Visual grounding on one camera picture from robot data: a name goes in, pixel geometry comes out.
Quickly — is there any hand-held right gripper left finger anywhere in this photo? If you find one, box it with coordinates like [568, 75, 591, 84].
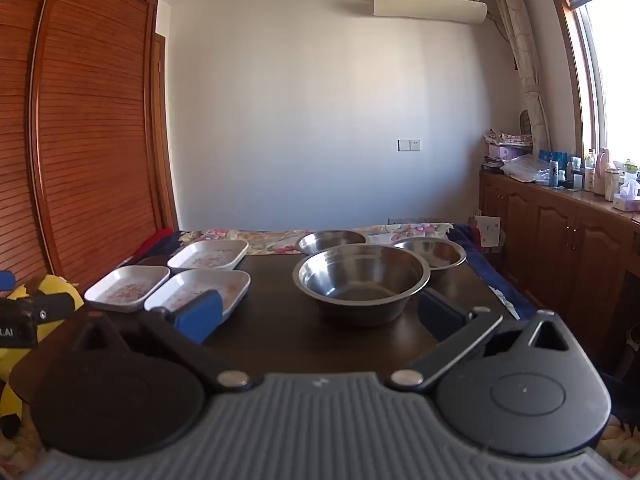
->
[70, 289, 263, 394]

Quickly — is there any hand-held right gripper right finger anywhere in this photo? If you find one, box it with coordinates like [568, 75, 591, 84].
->
[382, 291, 571, 392]

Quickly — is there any white floral plate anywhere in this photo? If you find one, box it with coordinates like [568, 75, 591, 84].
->
[84, 265, 171, 313]
[144, 269, 251, 322]
[167, 239, 250, 273]

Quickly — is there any small steel bowl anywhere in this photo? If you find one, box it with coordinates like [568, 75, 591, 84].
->
[295, 230, 368, 256]
[391, 238, 467, 272]

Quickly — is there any large steel bowl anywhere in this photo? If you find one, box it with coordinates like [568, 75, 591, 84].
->
[292, 243, 432, 327]

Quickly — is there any yellow plush toy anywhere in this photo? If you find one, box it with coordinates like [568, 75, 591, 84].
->
[0, 274, 86, 441]

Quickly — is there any red knitted cloth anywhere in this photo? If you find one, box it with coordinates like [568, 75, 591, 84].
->
[142, 228, 176, 251]

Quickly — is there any white paper bag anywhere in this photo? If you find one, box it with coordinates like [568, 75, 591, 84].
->
[467, 215, 502, 250]

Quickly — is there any floral bed blanket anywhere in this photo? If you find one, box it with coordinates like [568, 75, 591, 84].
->
[135, 222, 538, 321]

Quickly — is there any wooden cabinet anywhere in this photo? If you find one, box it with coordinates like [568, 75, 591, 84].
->
[477, 167, 640, 361]

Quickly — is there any wooden slatted wardrobe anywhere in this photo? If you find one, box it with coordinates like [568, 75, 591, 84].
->
[0, 0, 173, 291]

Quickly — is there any clear plastic bag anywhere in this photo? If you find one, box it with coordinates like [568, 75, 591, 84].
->
[500, 154, 551, 183]

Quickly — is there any pink box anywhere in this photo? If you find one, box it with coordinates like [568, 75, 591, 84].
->
[487, 145, 528, 161]

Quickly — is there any wooden door panel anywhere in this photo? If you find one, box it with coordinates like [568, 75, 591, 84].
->
[154, 34, 180, 231]

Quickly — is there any folded floral cloth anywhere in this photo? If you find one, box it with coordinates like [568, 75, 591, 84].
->
[482, 129, 533, 148]

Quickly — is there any tissue box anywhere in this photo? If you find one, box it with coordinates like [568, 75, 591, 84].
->
[612, 180, 640, 212]

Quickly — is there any pink thermos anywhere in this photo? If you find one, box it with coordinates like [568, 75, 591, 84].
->
[594, 148, 619, 196]

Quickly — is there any patterned curtain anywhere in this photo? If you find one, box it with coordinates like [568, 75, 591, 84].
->
[487, 0, 551, 148]

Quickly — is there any window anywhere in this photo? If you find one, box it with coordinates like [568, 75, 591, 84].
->
[542, 0, 640, 161]

